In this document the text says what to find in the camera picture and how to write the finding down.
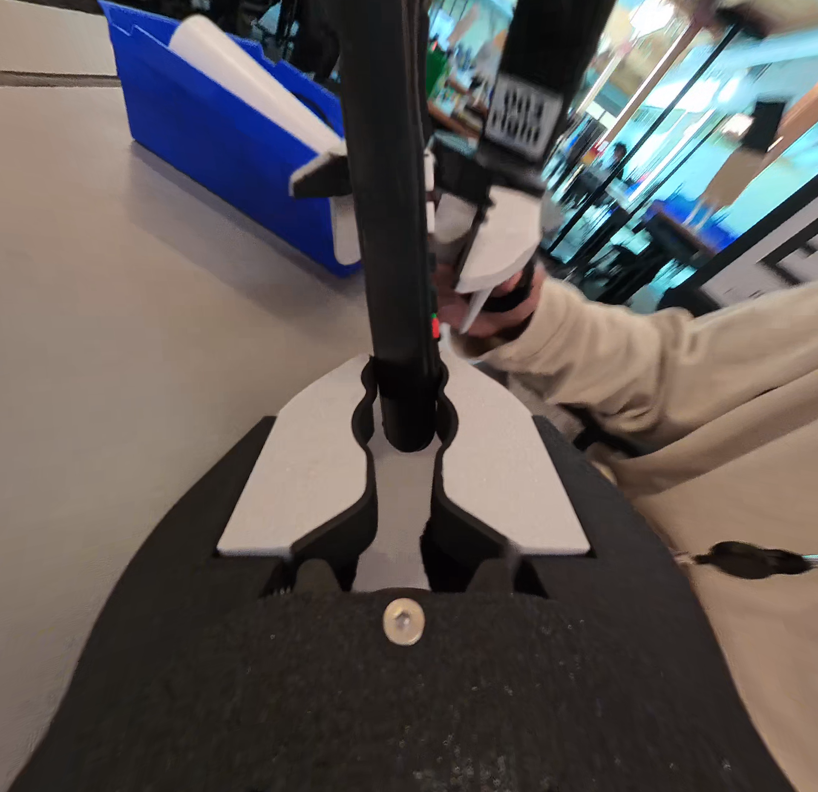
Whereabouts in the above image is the stack of green bins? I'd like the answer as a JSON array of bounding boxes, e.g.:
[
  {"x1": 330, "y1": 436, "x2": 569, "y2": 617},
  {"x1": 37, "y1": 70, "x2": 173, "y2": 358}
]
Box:
[{"x1": 426, "y1": 49, "x2": 452, "y2": 101}]

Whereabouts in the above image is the grey desk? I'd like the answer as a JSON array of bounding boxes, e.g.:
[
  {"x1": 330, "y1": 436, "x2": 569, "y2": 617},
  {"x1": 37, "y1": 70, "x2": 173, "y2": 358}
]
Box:
[{"x1": 0, "y1": 0, "x2": 499, "y2": 780}]

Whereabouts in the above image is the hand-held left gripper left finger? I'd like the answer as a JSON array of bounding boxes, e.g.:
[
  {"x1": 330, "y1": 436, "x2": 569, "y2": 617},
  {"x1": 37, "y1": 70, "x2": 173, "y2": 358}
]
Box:
[{"x1": 216, "y1": 355, "x2": 379, "y2": 559}]

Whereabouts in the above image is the white bottle with black cap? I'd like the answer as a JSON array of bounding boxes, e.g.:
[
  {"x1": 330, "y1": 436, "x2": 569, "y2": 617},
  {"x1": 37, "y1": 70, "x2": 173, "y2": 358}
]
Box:
[{"x1": 167, "y1": 15, "x2": 346, "y2": 161}]

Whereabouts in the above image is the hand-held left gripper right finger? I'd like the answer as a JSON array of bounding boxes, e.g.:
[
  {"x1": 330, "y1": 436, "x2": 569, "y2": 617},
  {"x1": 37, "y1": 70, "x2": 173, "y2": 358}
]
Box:
[{"x1": 429, "y1": 356, "x2": 591, "y2": 559}]

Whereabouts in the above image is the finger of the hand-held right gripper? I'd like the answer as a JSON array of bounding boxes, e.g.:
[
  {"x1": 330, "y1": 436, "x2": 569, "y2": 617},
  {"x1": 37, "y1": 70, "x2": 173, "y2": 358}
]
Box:
[
  {"x1": 289, "y1": 150, "x2": 364, "y2": 267},
  {"x1": 425, "y1": 148, "x2": 493, "y2": 246}
]

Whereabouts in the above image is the person's right hand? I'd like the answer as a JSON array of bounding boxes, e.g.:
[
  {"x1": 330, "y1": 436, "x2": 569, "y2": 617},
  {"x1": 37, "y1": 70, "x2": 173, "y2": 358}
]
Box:
[{"x1": 435, "y1": 262, "x2": 545, "y2": 340}]

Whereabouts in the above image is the blue plastic bin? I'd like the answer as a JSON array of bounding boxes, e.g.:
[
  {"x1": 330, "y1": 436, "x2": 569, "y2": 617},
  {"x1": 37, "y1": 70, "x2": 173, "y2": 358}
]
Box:
[{"x1": 98, "y1": 0, "x2": 364, "y2": 279}]

